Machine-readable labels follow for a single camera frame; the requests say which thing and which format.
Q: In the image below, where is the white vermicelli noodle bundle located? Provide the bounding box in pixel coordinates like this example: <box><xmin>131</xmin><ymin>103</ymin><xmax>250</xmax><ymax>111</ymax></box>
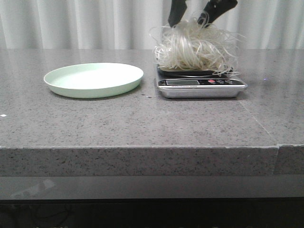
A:
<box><xmin>153</xmin><ymin>11</ymin><xmax>243</xmax><ymax>77</ymax></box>

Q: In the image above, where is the silver black kitchen scale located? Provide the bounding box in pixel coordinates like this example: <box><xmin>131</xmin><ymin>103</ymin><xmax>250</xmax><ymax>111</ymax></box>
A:
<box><xmin>156</xmin><ymin>67</ymin><xmax>247</xmax><ymax>98</ymax></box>

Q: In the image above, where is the light green round plate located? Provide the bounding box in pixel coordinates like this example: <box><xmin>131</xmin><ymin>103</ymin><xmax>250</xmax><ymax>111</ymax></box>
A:
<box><xmin>44</xmin><ymin>63</ymin><xmax>143</xmax><ymax>99</ymax></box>

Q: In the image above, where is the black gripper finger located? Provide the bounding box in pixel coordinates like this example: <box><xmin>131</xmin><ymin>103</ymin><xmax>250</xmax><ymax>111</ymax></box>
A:
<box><xmin>198</xmin><ymin>0</ymin><xmax>238</xmax><ymax>25</ymax></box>
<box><xmin>168</xmin><ymin>0</ymin><xmax>187</xmax><ymax>26</ymax></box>

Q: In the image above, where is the white pleated curtain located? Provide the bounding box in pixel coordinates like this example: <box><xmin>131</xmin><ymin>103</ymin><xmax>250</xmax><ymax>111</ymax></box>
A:
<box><xmin>0</xmin><ymin>0</ymin><xmax>304</xmax><ymax>49</ymax></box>

